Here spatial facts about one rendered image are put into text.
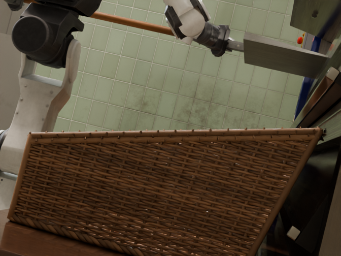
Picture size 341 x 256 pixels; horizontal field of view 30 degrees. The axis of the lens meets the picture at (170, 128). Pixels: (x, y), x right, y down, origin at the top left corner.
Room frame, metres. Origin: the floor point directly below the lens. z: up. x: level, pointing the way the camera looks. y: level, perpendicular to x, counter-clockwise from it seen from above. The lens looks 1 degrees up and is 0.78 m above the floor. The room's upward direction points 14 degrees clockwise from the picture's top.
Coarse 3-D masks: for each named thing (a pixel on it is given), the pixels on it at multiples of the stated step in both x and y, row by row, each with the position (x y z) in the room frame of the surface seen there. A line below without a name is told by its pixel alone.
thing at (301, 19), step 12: (300, 0) 2.32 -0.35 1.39; (312, 0) 2.25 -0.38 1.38; (324, 0) 2.19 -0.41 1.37; (336, 0) 2.12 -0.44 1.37; (300, 12) 2.49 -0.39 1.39; (312, 12) 2.41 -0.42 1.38; (324, 12) 2.34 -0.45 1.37; (336, 12) 2.26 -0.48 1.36; (300, 24) 2.68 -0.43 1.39; (312, 24) 2.59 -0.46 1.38; (324, 24) 2.51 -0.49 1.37; (336, 24) 2.43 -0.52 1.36; (324, 36) 2.70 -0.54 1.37
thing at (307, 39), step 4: (304, 32) 3.34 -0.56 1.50; (304, 36) 3.33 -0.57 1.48; (308, 36) 3.32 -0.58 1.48; (312, 36) 3.32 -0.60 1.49; (304, 40) 3.33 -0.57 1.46; (308, 40) 3.32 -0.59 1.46; (312, 40) 3.32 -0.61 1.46; (304, 44) 3.32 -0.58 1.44; (308, 44) 3.32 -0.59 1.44; (304, 48) 3.32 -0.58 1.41; (308, 48) 3.32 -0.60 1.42
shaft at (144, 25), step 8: (24, 0) 2.58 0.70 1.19; (32, 0) 2.57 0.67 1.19; (96, 16) 2.54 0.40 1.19; (104, 16) 2.53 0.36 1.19; (112, 16) 2.53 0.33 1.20; (120, 16) 2.54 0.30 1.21; (128, 24) 2.53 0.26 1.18; (136, 24) 2.52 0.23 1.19; (144, 24) 2.51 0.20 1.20; (152, 24) 2.51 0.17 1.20; (160, 32) 2.51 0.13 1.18; (168, 32) 2.50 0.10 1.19
